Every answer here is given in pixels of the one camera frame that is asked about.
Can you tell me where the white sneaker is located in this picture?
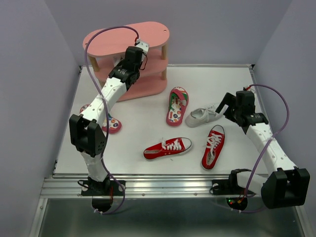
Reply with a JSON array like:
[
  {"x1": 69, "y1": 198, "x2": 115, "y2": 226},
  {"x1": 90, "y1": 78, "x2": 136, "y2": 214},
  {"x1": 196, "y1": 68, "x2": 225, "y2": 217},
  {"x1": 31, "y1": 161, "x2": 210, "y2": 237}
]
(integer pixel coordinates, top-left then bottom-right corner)
[
  {"x1": 113, "y1": 55, "x2": 123, "y2": 67},
  {"x1": 185, "y1": 103, "x2": 228, "y2": 128}
]

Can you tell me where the pink patterned sandal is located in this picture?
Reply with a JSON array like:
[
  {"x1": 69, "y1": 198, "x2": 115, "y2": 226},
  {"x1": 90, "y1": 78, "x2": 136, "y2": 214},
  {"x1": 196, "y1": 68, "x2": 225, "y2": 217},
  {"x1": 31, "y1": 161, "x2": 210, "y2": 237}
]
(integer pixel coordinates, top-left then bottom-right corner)
[
  {"x1": 79, "y1": 104, "x2": 122, "y2": 135},
  {"x1": 166, "y1": 87, "x2": 189, "y2": 126}
]

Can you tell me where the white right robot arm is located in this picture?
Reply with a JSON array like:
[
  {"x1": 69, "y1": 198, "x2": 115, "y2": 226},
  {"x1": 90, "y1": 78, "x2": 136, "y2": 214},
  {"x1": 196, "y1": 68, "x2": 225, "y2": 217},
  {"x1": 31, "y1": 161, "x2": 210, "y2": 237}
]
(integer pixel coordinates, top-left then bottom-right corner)
[{"x1": 212, "y1": 90, "x2": 310, "y2": 209}]

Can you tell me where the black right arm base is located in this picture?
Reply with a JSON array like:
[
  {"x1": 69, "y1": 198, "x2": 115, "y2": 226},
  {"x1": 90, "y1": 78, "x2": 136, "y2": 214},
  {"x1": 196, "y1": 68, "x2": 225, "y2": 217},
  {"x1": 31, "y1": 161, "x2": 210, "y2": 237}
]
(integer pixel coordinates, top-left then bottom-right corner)
[{"x1": 209, "y1": 179, "x2": 251, "y2": 213}]

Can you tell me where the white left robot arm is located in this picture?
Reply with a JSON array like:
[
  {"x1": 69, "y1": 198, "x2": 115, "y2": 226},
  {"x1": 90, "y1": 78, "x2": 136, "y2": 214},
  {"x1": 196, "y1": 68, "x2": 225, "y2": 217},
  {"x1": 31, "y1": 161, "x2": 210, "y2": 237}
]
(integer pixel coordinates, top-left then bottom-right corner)
[{"x1": 69, "y1": 42, "x2": 149, "y2": 195}]

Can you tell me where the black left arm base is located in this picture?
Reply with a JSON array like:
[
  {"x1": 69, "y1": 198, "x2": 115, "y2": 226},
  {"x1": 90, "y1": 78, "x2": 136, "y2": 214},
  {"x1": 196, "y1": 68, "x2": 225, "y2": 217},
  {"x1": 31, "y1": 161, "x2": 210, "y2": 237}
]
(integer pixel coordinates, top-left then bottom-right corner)
[{"x1": 77, "y1": 178, "x2": 125, "y2": 215}]

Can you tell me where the pink three-tier shoe shelf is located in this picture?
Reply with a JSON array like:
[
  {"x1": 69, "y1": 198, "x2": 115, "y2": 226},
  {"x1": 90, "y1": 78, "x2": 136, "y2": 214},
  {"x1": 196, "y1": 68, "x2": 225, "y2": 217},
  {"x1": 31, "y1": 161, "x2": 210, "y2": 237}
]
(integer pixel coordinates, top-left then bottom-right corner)
[{"x1": 82, "y1": 22, "x2": 170, "y2": 101}]

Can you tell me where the red sneaker right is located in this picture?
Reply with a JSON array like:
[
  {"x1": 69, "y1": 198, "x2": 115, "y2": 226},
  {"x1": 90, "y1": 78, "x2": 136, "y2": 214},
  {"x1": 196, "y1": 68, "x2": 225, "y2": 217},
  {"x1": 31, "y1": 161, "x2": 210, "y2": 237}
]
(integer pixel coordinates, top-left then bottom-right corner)
[{"x1": 201, "y1": 125, "x2": 225, "y2": 170}]

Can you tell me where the red sneaker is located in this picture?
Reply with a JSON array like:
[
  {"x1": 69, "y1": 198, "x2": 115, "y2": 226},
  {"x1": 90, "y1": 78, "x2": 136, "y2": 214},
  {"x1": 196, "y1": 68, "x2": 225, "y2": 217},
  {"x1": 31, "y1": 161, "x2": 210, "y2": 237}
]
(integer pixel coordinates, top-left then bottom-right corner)
[
  {"x1": 143, "y1": 137, "x2": 193, "y2": 160},
  {"x1": 201, "y1": 125, "x2": 225, "y2": 170}
]

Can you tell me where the red sneaker centre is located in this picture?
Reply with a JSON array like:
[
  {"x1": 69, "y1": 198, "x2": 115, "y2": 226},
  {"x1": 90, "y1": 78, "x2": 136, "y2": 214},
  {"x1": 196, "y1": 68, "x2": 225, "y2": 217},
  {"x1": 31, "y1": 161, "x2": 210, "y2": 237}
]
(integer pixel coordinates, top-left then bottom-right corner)
[{"x1": 143, "y1": 137, "x2": 193, "y2": 160}]

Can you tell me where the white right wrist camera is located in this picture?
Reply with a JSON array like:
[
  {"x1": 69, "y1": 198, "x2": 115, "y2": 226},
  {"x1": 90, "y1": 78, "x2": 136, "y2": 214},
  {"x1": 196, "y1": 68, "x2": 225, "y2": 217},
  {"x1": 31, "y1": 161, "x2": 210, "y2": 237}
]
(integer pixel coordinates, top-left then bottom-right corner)
[{"x1": 243, "y1": 86, "x2": 256, "y2": 95}]

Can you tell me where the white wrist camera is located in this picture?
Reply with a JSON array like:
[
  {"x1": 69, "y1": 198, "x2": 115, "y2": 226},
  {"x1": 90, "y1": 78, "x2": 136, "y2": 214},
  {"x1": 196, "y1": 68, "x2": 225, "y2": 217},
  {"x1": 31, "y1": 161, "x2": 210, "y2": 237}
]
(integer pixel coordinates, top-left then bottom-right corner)
[
  {"x1": 243, "y1": 86, "x2": 256, "y2": 95},
  {"x1": 134, "y1": 38, "x2": 149, "y2": 55}
]

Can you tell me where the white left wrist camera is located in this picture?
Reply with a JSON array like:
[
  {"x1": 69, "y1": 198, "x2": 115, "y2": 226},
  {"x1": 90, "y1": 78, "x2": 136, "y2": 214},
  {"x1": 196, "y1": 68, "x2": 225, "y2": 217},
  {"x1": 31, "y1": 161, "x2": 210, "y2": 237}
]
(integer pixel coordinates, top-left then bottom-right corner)
[{"x1": 134, "y1": 38, "x2": 149, "y2": 55}]

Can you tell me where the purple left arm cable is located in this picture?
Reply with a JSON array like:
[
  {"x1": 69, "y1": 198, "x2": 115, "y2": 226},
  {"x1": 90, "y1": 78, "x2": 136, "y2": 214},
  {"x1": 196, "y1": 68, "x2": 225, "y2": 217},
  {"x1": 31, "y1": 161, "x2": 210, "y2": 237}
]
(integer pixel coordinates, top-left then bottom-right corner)
[{"x1": 84, "y1": 25, "x2": 140, "y2": 216}]

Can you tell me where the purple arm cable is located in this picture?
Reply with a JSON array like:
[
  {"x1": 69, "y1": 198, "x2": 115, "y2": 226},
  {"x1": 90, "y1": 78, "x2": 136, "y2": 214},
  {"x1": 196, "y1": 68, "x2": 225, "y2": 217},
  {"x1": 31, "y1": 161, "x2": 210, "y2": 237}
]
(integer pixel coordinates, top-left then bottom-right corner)
[
  {"x1": 84, "y1": 25, "x2": 140, "y2": 216},
  {"x1": 209, "y1": 84, "x2": 290, "y2": 214}
]

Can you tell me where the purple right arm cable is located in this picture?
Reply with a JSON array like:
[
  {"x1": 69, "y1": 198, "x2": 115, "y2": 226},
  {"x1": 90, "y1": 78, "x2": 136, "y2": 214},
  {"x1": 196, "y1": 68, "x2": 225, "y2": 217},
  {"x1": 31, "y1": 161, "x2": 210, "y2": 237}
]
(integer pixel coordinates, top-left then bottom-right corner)
[{"x1": 209, "y1": 84, "x2": 290, "y2": 214}]

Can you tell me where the aluminium front mounting rail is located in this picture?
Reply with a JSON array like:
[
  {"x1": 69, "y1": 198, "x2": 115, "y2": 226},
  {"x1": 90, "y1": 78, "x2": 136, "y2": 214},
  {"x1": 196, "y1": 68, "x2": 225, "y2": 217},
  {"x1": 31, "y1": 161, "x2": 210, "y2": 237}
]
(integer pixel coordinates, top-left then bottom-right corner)
[{"x1": 40, "y1": 174, "x2": 228, "y2": 199}]

